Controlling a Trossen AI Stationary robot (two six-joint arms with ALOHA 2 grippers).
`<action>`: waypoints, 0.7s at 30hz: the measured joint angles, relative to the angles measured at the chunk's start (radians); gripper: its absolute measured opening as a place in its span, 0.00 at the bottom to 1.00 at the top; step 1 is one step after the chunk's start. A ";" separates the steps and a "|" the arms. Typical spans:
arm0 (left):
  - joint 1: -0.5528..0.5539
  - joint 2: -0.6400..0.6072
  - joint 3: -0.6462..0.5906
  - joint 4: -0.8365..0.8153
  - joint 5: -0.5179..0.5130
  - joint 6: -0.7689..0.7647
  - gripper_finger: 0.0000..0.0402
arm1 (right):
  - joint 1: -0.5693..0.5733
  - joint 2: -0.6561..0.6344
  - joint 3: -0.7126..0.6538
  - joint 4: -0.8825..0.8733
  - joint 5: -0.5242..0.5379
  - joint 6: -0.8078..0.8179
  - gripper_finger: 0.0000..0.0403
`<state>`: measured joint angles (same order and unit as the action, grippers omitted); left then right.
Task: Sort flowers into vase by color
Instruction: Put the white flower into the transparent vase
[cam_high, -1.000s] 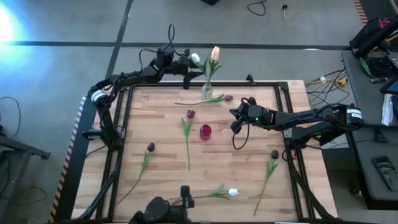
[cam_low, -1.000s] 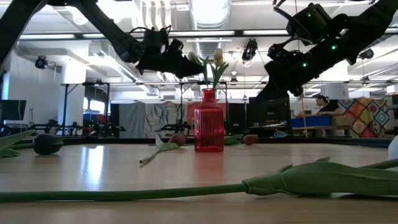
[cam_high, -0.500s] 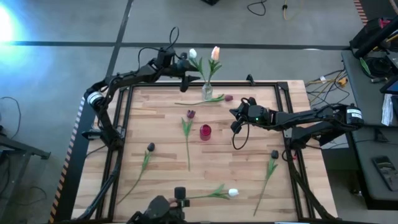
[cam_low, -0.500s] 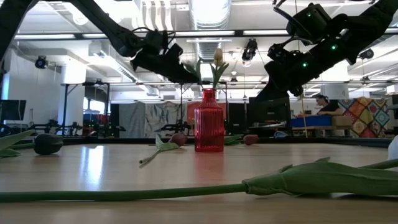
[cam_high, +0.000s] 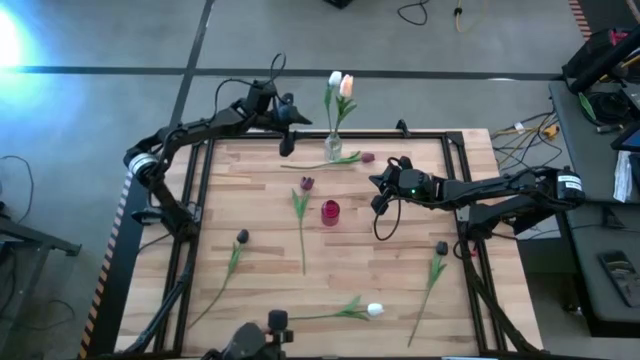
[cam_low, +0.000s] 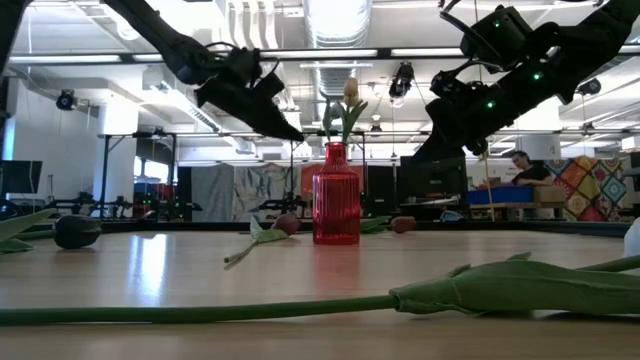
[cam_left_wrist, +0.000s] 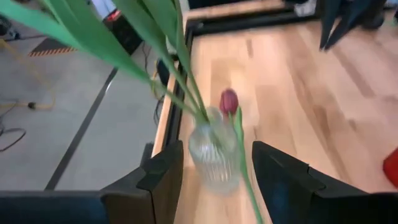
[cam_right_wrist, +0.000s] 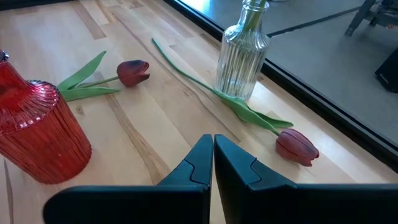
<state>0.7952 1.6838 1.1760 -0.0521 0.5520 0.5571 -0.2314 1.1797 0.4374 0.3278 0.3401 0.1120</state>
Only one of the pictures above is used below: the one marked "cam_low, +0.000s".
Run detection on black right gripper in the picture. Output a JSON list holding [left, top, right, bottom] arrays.
[[410, 94, 494, 163]]

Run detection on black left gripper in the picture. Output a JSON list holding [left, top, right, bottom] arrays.
[[195, 47, 305, 143]]

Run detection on dark red artificial tulip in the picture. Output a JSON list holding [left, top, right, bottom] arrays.
[[359, 214, 418, 235]]

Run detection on peach artificial tulip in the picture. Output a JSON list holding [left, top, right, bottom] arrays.
[[338, 77, 370, 145]]

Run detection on maroon artificial tulip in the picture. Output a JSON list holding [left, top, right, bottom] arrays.
[[223, 213, 302, 265]]

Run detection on white artificial tulip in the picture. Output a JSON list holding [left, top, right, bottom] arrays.
[[0, 229, 640, 327]]

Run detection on black artificial tulip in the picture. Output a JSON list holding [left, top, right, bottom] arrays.
[[0, 208, 103, 255]]

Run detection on red ribbed glass vase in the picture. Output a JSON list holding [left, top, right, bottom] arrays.
[[312, 142, 362, 246]]

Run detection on large black monitor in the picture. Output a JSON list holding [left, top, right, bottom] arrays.
[[399, 155, 469, 202]]

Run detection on blue plastic bin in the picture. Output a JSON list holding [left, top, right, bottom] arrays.
[[467, 185, 534, 206]]

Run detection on grey leaf-print curtain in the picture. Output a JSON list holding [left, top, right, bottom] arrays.
[[191, 163, 302, 223]]

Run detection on person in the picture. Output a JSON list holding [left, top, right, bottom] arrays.
[[508, 149, 555, 189]]

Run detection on overhead light bar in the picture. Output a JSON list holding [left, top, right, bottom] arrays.
[[7, 45, 640, 64]]

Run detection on cardboard box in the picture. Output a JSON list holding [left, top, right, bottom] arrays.
[[532, 185, 567, 204]]

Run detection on colourful patchwork quilt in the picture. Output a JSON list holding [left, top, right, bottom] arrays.
[[542, 155, 632, 223]]

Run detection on black ceiling spotlight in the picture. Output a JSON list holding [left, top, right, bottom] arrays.
[[55, 88, 79, 112], [576, 77, 603, 97]]

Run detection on small black monitor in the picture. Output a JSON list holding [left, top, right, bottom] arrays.
[[0, 159, 44, 197]]

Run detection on black overhead camera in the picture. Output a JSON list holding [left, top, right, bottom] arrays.
[[388, 61, 416, 109]]

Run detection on black aluminium table frame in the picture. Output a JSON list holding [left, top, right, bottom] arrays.
[[0, 218, 640, 239]]

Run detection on silver ventilation duct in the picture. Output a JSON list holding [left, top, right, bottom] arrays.
[[302, 0, 374, 97]]

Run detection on black metal frame stand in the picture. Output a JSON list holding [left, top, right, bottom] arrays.
[[97, 131, 179, 221]]

